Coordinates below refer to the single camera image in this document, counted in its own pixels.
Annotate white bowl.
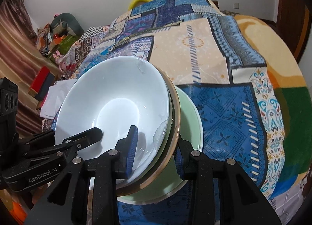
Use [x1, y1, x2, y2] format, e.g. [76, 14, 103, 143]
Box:
[55, 56, 170, 188]

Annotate mint green plate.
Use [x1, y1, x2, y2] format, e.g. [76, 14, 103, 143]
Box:
[117, 87, 204, 205]

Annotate orange garment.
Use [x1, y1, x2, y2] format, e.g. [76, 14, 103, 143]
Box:
[1, 201, 27, 224]

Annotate white folded cloth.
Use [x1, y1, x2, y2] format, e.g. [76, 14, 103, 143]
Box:
[40, 79, 77, 119]

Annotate dark blue box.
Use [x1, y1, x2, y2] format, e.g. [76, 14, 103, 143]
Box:
[35, 73, 55, 101]

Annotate pink bunny toy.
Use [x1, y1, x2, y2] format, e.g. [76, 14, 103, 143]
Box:
[53, 50, 66, 71]

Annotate brown striped curtain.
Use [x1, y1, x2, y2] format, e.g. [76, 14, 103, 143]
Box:
[0, 0, 61, 137]

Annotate green cardboard box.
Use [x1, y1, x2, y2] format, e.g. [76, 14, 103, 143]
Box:
[48, 34, 79, 56]

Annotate grey green plush toy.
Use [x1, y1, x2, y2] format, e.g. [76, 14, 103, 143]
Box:
[50, 13, 85, 37]

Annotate beige green fleece blanket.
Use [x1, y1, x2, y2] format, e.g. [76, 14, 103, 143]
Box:
[234, 14, 312, 225]

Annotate patchwork patterned tablecloth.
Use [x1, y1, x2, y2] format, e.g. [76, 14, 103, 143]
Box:
[41, 0, 286, 225]

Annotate yellow ring object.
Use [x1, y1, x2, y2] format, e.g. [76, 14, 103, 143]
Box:
[128, 0, 152, 11]

